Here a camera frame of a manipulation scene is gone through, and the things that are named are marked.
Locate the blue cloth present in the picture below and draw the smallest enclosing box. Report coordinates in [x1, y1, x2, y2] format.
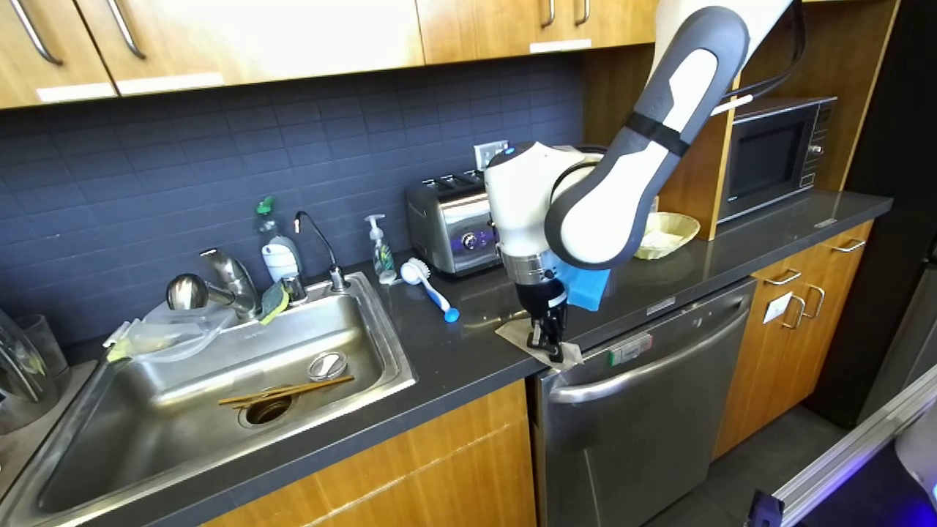
[549, 257, 615, 316]

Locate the white cabinet label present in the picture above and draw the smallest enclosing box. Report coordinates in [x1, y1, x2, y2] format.
[763, 291, 793, 327]

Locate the clear dish soap bottle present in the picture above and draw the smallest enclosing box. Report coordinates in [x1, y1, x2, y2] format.
[252, 196, 306, 299]

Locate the clear glass jar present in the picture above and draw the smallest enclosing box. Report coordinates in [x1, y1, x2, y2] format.
[0, 308, 75, 433]

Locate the yellow green sponge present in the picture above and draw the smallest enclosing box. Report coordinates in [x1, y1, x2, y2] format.
[255, 280, 294, 327]

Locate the chrome faucet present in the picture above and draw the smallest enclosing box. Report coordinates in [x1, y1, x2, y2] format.
[199, 244, 261, 316]

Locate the stainless steel sink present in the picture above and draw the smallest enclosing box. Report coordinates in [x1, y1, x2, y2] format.
[0, 269, 423, 527]

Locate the clear pump soap bottle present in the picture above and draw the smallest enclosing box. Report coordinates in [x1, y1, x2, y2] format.
[364, 212, 403, 291]

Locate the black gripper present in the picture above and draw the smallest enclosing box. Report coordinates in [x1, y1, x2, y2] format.
[512, 275, 572, 364]

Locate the wooden microwave shelf unit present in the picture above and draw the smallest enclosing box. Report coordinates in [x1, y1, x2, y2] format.
[583, 0, 906, 244]

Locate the stainless steel toaster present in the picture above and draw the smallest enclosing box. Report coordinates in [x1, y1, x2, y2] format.
[404, 168, 508, 279]

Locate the stainless steel microwave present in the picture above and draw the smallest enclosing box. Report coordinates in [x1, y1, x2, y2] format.
[719, 93, 840, 228]

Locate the round metal sink stopper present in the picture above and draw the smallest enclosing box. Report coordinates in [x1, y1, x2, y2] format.
[306, 349, 351, 383]

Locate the thin black curved faucet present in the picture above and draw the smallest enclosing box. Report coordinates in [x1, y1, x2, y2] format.
[291, 207, 348, 295]

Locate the blue white dish brush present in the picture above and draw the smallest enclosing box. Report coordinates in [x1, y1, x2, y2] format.
[400, 256, 464, 326]

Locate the clear plastic bag pile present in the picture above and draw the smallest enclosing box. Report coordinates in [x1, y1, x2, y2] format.
[101, 295, 243, 365]

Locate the red white dishwasher sticker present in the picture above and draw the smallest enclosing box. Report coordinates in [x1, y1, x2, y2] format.
[610, 330, 657, 368]

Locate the aluminium frame rail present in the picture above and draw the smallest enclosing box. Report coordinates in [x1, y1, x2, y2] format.
[750, 364, 937, 527]

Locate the wooden wall cabinet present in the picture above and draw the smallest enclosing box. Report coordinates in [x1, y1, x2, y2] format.
[0, 0, 668, 111]

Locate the woven wicker basket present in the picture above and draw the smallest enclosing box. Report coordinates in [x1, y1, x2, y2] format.
[631, 207, 704, 263]

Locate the wooden chopstick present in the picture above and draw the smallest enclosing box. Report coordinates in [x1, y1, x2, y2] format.
[221, 380, 335, 412]
[214, 374, 360, 409]

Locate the metal ladle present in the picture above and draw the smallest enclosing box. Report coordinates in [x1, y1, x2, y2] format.
[161, 269, 239, 316]

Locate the crumpled white paper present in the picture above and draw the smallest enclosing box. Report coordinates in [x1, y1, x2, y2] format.
[199, 379, 539, 527]

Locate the white wall outlet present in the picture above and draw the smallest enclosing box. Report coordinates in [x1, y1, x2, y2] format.
[471, 137, 512, 174]

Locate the stainless steel dishwasher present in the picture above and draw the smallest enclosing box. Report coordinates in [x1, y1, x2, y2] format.
[526, 275, 758, 527]

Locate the wooden base cabinet with drawers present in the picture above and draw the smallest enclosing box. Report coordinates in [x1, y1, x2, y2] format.
[711, 218, 875, 462]

